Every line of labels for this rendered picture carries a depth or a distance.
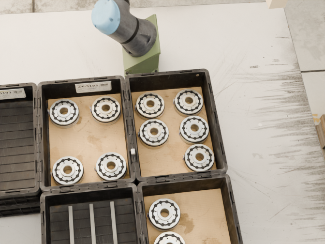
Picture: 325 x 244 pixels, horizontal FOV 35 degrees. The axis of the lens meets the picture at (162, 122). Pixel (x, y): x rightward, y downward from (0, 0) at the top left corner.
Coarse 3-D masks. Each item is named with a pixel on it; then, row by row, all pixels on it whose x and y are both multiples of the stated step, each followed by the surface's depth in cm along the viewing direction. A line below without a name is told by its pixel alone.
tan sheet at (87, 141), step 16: (96, 96) 189; (112, 96) 189; (64, 112) 185; (80, 112) 186; (80, 128) 183; (96, 128) 183; (112, 128) 184; (64, 144) 180; (80, 144) 180; (96, 144) 180; (112, 144) 181; (80, 160) 178; (96, 160) 178; (96, 176) 175; (128, 176) 176
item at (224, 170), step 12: (156, 72) 183; (168, 72) 184; (180, 72) 185; (192, 72) 184; (204, 72) 185; (132, 108) 176; (132, 120) 176; (216, 120) 178; (132, 132) 172; (216, 132) 175; (132, 144) 170; (144, 180) 165
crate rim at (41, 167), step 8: (56, 80) 180; (64, 80) 180; (72, 80) 180; (80, 80) 180; (88, 80) 180; (96, 80) 181; (104, 80) 181; (120, 80) 181; (40, 88) 178; (40, 96) 176; (40, 104) 177; (40, 112) 174; (128, 112) 176; (40, 120) 172; (128, 120) 174; (40, 128) 171; (128, 128) 173; (40, 136) 170; (128, 136) 172; (40, 144) 168; (128, 144) 170; (40, 152) 169; (128, 152) 169; (40, 160) 166; (40, 168) 165; (40, 176) 164; (40, 184) 162; (72, 184) 163; (80, 184) 163; (88, 184) 163; (96, 184) 163; (104, 184) 164; (112, 184) 164
